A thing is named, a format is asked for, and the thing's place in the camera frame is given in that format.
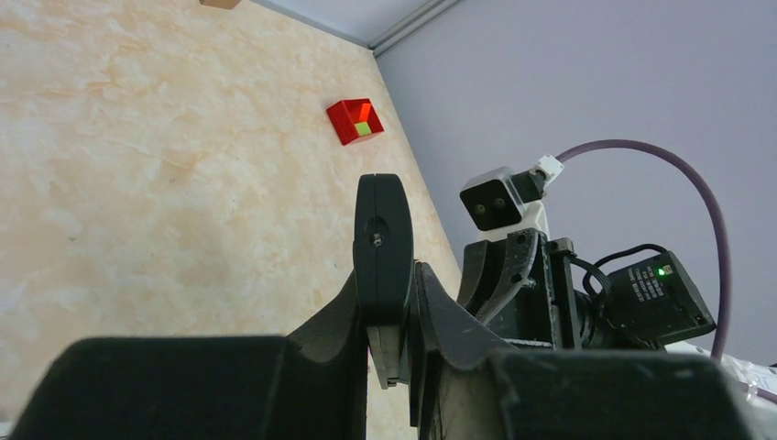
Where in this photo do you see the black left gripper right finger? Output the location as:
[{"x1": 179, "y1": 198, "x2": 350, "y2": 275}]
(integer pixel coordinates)
[{"x1": 410, "y1": 262, "x2": 760, "y2": 439}]

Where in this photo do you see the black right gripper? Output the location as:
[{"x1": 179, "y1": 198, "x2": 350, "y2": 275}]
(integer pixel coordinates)
[{"x1": 456, "y1": 228, "x2": 601, "y2": 349}]

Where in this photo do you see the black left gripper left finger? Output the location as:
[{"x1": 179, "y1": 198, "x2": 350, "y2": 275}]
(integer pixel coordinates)
[{"x1": 11, "y1": 279, "x2": 367, "y2": 439}]

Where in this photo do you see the black remote control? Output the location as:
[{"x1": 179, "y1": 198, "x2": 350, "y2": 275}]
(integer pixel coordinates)
[{"x1": 353, "y1": 174, "x2": 414, "y2": 390}]

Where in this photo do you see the red plastic bin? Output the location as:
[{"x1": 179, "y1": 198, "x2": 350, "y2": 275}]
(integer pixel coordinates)
[{"x1": 326, "y1": 98, "x2": 385, "y2": 146}]

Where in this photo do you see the small wooden block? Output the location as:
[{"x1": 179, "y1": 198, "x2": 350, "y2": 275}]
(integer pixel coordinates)
[{"x1": 200, "y1": 0, "x2": 241, "y2": 10}]

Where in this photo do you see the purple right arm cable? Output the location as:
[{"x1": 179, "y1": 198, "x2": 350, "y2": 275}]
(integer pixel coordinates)
[{"x1": 555, "y1": 138, "x2": 777, "y2": 405}]

